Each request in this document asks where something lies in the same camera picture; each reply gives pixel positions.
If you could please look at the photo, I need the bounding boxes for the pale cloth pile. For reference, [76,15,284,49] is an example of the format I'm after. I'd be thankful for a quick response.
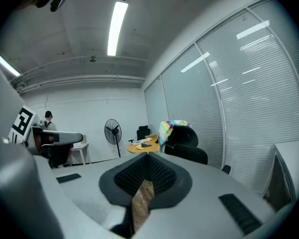
[136,137,153,151]

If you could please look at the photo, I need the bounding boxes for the round wooden table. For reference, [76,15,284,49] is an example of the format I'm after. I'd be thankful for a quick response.
[127,134,160,155]

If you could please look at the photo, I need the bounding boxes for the small black office chair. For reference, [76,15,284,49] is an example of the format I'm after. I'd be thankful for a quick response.
[128,125,151,144]

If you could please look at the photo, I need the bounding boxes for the black office chair with headrest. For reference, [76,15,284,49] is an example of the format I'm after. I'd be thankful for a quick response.
[164,124,209,165]

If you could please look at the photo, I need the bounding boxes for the white side table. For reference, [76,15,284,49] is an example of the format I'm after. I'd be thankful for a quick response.
[69,134,92,166]

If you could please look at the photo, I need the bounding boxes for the black standing fan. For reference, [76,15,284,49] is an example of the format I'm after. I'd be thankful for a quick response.
[104,119,123,158]

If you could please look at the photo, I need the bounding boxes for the long ceiling light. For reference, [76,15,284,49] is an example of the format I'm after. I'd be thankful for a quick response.
[107,1,129,57]
[0,49,21,77]

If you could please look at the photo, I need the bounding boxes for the ceiling pipes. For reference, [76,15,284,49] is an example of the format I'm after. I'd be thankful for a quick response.
[9,74,146,94]

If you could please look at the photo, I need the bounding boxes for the colourful striped clothing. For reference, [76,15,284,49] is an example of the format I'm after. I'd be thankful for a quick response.
[158,119,191,154]

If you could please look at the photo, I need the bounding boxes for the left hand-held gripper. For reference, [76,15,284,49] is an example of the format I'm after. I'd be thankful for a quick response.
[7,105,84,157]

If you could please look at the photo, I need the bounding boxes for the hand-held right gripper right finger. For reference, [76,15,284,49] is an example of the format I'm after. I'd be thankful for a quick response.
[133,152,276,239]

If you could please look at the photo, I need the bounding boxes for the dark red chair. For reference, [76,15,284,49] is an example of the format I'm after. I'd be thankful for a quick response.
[41,143,75,169]

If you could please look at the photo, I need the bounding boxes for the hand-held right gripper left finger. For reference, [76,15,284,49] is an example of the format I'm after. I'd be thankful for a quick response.
[51,152,149,237]

